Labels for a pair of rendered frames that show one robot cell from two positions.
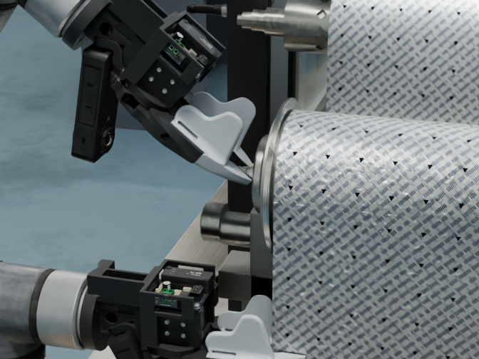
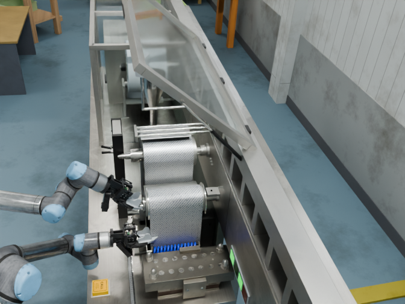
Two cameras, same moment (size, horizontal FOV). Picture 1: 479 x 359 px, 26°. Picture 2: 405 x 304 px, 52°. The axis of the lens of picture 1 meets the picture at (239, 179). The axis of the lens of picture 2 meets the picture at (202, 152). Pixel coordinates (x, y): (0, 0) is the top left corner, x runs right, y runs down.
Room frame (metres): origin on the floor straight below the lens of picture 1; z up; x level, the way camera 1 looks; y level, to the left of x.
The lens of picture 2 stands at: (-0.38, 0.43, 2.54)
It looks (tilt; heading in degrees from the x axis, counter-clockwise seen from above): 36 degrees down; 330
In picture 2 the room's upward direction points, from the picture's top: 4 degrees clockwise
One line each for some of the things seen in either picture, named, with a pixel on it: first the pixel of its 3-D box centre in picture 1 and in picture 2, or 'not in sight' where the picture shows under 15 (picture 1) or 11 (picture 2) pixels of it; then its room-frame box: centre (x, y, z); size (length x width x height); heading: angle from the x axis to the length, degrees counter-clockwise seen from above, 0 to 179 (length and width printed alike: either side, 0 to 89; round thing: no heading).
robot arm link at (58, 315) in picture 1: (75, 308); (105, 239); (0.90, 0.16, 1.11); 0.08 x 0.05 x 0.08; 165
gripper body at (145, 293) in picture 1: (152, 314); (123, 236); (0.87, 0.08, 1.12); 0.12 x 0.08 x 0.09; 75
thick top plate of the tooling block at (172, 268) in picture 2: not in sight; (187, 267); (0.69, -0.15, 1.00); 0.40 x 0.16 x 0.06; 75
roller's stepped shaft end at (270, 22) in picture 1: (263, 21); (124, 155); (1.17, -0.03, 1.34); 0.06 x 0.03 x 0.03; 75
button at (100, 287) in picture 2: not in sight; (100, 287); (0.81, 0.23, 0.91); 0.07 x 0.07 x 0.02; 75
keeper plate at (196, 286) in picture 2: not in sight; (194, 288); (0.59, -0.14, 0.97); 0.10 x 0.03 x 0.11; 75
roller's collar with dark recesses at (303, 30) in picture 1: (315, 24); (137, 155); (1.15, -0.09, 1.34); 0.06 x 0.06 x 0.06; 75
